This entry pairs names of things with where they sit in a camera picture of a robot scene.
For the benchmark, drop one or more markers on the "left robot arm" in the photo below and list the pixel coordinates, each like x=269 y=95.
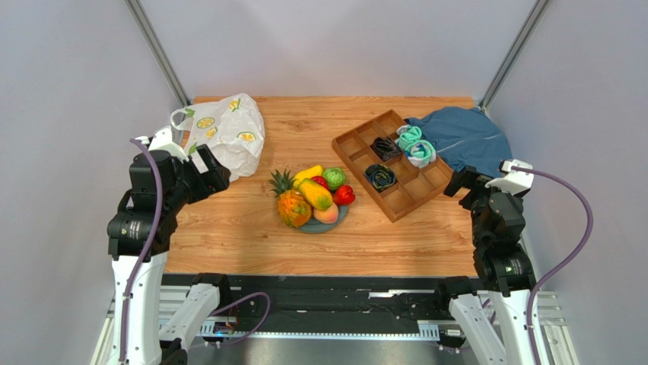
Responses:
x=139 y=242

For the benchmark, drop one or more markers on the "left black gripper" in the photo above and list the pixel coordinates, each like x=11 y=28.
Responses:
x=215 y=179

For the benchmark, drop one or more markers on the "green custard apple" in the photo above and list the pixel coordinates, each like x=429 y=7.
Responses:
x=335 y=177

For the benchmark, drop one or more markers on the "right aluminium frame post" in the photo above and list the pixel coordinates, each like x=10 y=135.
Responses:
x=524 y=34

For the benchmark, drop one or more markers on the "yellow mango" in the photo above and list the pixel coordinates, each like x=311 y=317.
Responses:
x=309 y=173

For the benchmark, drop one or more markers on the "aluminium frame post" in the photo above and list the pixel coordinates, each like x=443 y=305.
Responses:
x=147 y=30
x=524 y=34

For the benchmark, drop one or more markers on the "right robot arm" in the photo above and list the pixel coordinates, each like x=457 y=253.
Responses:
x=505 y=271

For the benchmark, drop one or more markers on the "pineapple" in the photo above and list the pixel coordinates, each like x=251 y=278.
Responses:
x=292 y=208

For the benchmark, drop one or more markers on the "wooden compartment tray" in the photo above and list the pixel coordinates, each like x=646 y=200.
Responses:
x=415 y=187

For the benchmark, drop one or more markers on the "peach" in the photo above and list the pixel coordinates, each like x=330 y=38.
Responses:
x=328 y=216

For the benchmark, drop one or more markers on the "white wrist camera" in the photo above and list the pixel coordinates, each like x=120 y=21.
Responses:
x=162 y=140
x=512 y=181

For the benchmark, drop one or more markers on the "white teal rolled sock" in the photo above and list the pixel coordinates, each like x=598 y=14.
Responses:
x=421 y=153

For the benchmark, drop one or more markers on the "dark blue yellow rolled sock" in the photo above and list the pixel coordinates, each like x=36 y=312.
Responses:
x=380 y=177

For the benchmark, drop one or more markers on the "white plastic bag lemon print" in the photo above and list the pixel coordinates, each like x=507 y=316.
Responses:
x=233 y=129

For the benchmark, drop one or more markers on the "grey plate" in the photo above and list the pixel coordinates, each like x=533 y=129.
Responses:
x=315 y=226

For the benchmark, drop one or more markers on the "mint green rolled sock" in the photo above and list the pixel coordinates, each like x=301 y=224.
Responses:
x=407 y=135

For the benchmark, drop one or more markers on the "left aluminium frame post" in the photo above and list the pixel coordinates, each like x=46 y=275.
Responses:
x=147 y=30

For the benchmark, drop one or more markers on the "red bell pepper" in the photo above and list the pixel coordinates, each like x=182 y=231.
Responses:
x=344 y=195
x=321 y=181

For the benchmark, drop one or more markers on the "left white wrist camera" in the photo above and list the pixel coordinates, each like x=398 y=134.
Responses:
x=162 y=140

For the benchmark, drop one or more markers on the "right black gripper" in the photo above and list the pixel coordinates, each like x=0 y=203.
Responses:
x=459 y=181

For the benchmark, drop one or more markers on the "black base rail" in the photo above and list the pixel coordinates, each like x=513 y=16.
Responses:
x=324 y=307

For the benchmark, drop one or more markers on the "yellow green papaya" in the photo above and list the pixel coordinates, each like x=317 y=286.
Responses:
x=318 y=196

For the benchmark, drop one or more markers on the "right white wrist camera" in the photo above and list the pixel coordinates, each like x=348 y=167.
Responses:
x=512 y=181

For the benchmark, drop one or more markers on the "blue garment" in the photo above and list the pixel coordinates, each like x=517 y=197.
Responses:
x=465 y=137

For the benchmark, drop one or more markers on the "black rolled sock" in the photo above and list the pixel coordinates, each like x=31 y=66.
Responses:
x=385 y=148

